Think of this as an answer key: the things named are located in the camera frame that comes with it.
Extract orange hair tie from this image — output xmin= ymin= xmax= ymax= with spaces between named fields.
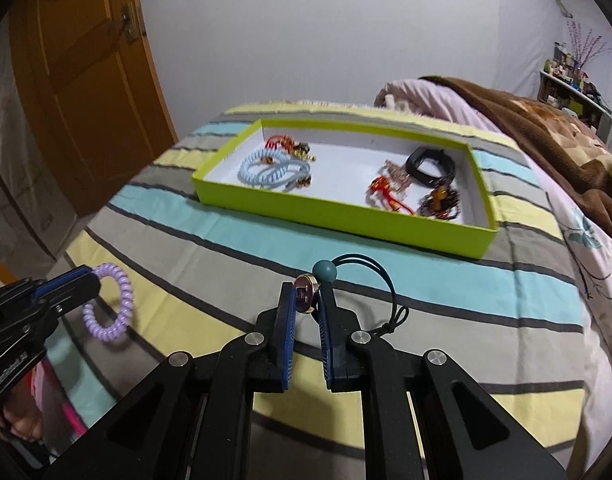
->
xmin=263 ymin=133 xmax=295 ymax=154

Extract purple spiral hair tie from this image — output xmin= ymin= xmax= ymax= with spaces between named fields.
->
xmin=82 ymin=262 xmax=135 ymax=344

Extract grey cord hair tie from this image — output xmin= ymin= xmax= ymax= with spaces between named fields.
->
xmin=270 ymin=160 xmax=313 ymax=194

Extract red braided bracelet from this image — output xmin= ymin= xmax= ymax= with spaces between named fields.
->
xmin=368 ymin=175 xmax=418 ymax=216

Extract purple flower branches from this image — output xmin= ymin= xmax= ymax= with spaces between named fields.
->
xmin=565 ymin=20 xmax=612 ymax=69

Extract wooden door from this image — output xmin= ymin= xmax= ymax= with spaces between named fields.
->
xmin=8 ymin=0 xmax=179 ymax=217

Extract dark beaded bracelet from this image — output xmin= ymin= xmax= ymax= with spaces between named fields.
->
xmin=416 ymin=182 xmax=465 ymax=221

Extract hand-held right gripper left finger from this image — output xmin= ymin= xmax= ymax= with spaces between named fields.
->
xmin=46 ymin=281 xmax=298 ymax=480

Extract blue spiral hair tie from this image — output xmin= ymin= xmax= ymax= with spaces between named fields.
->
xmin=238 ymin=148 xmax=292 ymax=189

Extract brown blanket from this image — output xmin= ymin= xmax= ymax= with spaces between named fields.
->
xmin=418 ymin=76 xmax=612 ymax=257

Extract black wristband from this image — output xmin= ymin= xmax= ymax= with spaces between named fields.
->
xmin=405 ymin=146 xmax=458 ymax=185

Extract white wall shelf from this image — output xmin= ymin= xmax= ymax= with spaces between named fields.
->
xmin=538 ymin=70 xmax=612 ymax=147

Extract striped bed sheet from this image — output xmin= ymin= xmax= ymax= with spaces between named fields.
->
xmin=40 ymin=102 xmax=608 ymax=480

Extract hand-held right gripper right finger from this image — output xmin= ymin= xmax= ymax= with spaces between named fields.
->
xmin=313 ymin=285 xmax=568 ymax=480

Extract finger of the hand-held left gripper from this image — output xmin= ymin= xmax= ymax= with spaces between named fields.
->
xmin=43 ymin=275 xmax=104 ymax=319
xmin=33 ymin=266 xmax=97 ymax=302

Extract rhinestone hair clip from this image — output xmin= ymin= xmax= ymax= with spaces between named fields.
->
xmin=383 ymin=158 xmax=417 ymax=194

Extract green cardboard box tray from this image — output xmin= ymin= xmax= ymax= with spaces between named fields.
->
xmin=192 ymin=117 xmax=498 ymax=261

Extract metal door latch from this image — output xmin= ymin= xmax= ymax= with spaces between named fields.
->
xmin=116 ymin=2 xmax=143 ymax=44

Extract black hair tie pink button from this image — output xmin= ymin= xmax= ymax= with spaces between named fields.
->
xmin=294 ymin=254 xmax=409 ymax=337

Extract cluster of small bottles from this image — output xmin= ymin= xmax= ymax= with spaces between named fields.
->
xmin=543 ymin=42 xmax=595 ymax=94

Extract person's left hand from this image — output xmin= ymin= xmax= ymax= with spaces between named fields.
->
xmin=0 ymin=389 xmax=44 ymax=444

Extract plastic-covered cabinet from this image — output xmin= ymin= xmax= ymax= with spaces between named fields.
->
xmin=0 ymin=35 xmax=82 ymax=272

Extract black gold hair tie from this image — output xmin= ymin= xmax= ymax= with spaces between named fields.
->
xmin=288 ymin=141 xmax=318 ymax=162

